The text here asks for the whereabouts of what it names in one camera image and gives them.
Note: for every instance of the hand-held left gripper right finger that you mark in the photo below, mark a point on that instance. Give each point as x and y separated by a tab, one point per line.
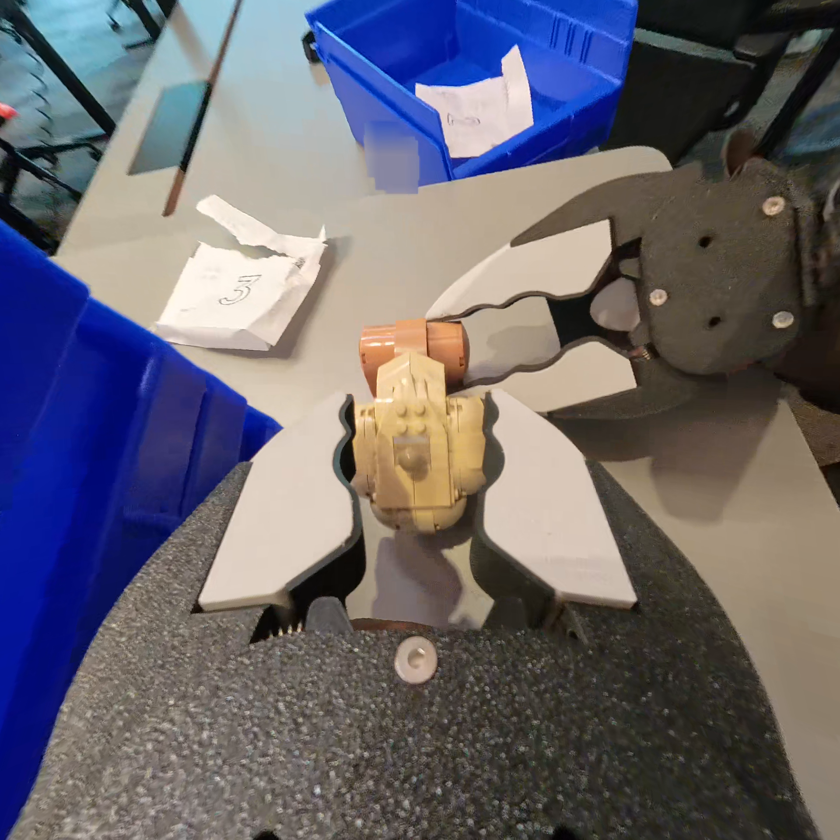
558	525

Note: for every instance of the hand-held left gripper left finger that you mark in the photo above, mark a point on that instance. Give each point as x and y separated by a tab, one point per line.
282	525

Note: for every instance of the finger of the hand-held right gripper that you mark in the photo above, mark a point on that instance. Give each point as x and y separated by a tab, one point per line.
538	269
578	374

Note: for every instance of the tan brown brick toy figure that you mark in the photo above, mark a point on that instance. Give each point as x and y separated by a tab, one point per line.
420	460

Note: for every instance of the grey desk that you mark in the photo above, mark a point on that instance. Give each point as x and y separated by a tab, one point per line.
302	145

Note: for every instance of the white paper sheet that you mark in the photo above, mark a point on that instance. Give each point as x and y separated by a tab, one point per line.
479	112

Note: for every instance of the small blue storage bin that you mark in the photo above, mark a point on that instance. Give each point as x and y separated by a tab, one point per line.
578	66

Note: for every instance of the torn white paper bag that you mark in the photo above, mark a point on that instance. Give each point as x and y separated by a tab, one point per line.
236	295

